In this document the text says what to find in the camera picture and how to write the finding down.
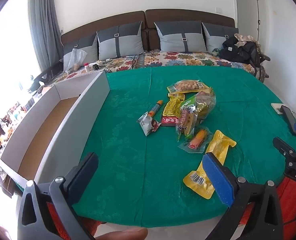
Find white cardboard box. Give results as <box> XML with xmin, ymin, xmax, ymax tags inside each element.
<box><xmin>0</xmin><ymin>69</ymin><xmax>111</xmax><ymax>196</ymax></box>

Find thin black cable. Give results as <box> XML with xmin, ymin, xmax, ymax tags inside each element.
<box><xmin>98</xmin><ymin>54</ymin><xmax>144</xmax><ymax>71</ymax></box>

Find white door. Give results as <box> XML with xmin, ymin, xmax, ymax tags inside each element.
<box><xmin>254</xmin><ymin>0</ymin><xmax>273</xmax><ymax>53</ymax></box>

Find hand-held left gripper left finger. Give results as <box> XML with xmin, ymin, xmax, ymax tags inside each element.
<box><xmin>18</xmin><ymin>152</ymin><xmax>99</xmax><ymax>240</ymax></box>

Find red textured cloth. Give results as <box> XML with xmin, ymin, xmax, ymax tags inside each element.
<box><xmin>47</xmin><ymin>178</ymin><xmax>296</xmax><ymax>240</ymax></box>

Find clear plastic bag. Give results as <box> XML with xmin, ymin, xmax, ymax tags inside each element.
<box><xmin>64</xmin><ymin>48</ymin><xmax>87</xmax><ymax>74</ymax></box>

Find yellow-edged nut packet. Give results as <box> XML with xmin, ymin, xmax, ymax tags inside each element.
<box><xmin>166</xmin><ymin>79</ymin><xmax>211</xmax><ymax>96</ymax></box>

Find sausage stick packet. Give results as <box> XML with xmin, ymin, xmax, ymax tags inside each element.
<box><xmin>148</xmin><ymin>100</ymin><xmax>164</xmax><ymax>117</ymax></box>

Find beige patterned cloth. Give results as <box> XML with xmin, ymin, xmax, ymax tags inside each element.
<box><xmin>234</xmin><ymin>33</ymin><xmax>259</xmax><ymax>48</ymax></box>

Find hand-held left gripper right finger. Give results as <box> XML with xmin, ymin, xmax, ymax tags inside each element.
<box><xmin>202</xmin><ymin>152</ymin><xmax>284</xmax><ymax>240</ymax></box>

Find black phone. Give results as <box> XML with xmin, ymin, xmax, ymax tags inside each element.
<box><xmin>280</xmin><ymin>105</ymin><xmax>296</xmax><ymax>137</ymax></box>

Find yellow packet with red end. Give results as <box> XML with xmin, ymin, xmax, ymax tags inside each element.
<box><xmin>161</xmin><ymin>97</ymin><xmax>184</xmax><ymax>127</ymax></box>

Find clear packet with orange sausage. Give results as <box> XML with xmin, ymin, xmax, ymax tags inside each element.
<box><xmin>178</xmin><ymin>127</ymin><xmax>213</xmax><ymax>153</ymax></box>

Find black jacket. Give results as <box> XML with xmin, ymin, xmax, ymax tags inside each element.
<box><xmin>218</xmin><ymin>35</ymin><xmax>262</xmax><ymax>68</ymax></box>

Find white and red packet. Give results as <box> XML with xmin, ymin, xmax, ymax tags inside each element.
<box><xmin>137</xmin><ymin>112</ymin><xmax>161</xmax><ymax>137</ymax></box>

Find green drumstick packet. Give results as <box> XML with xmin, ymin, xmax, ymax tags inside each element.
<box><xmin>175</xmin><ymin>94</ymin><xmax>203</xmax><ymax>139</ymax></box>

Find person's left hand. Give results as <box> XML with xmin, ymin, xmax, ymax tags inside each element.
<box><xmin>95</xmin><ymin>227</ymin><xmax>148</xmax><ymax>240</ymax></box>

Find grey curtain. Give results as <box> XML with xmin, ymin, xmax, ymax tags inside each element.
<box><xmin>28</xmin><ymin>0</ymin><xmax>65</xmax><ymax>74</ymax></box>

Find gold packet of eggs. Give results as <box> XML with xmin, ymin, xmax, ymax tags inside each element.
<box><xmin>194</xmin><ymin>86</ymin><xmax>217</xmax><ymax>120</ymax></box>

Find pile of colourful clutter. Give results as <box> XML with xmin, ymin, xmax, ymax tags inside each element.
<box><xmin>0</xmin><ymin>90</ymin><xmax>44</xmax><ymax>180</ymax></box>

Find brown padded headboard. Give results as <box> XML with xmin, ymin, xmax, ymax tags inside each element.
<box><xmin>60</xmin><ymin>9</ymin><xmax>236</xmax><ymax>63</ymax></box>

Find long pale yellow packet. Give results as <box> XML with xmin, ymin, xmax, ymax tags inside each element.
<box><xmin>183</xmin><ymin>130</ymin><xmax>237</xmax><ymax>200</ymax></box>

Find grey two-tone pillow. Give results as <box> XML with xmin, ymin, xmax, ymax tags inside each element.
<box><xmin>96</xmin><ymin>21</ymin><xmax>145</xmax><ymax>61</ymax></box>
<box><xmin>62</xmin><ymin>34</ymin><xmax>99</xmax><ymax>67</ymax></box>
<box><xmin>154</xmin><ymin>20</ymin><xmax>207</xmax><ymax>53</ymax></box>
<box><xmin>202</xmin><ymin>22</ymin><xmax>237</xmax><ymax>52</ymax></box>

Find white phone clear case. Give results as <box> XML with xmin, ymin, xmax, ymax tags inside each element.
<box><xmin>271</xmin><ymin>102</ymin><xmax>291</xmax><ymax>115</ymax></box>

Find brown leather bag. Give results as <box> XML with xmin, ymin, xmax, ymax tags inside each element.
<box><xmin>249</xmin><ymin>41</ymin><xmax>262</xmax><ymax>68</ymax></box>

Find small yellow snack packet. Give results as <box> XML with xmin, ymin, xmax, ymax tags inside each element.
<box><xmin>168</xmin><ymin>92</ymin><xmax>186</xmax><ymax>100</ymax></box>

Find floral bed sheet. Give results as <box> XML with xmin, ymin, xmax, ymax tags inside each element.
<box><xmin>43</xmin><ymin>50</ymin><xmax>267</xmax><ymax>85</ymax></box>

